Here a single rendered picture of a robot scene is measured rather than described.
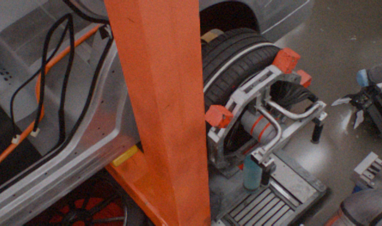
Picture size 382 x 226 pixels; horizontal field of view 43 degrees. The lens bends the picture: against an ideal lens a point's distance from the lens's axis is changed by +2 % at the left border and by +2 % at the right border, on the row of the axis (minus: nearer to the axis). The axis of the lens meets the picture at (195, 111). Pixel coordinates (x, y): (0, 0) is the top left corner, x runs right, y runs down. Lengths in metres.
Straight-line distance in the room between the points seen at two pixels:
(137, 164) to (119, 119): 0.32
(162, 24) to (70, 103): 1.20
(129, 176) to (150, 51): 1.29
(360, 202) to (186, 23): 0.71
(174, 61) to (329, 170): 2.11
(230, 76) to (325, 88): 1.61
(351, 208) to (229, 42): 0.97
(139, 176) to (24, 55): 0.81
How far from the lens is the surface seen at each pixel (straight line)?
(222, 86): 1.99
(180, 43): 1.17
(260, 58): 2.08
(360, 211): 1.46
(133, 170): 2.35
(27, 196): 2.14
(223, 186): 2.78
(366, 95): 2.36
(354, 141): 3.31
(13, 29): 2.63
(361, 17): 4.09
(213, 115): 1.95
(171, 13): 1.09
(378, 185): 2.21
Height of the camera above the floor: 2.69
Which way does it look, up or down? 54 degrees down
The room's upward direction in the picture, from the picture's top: 5 degrees counter-clockwise
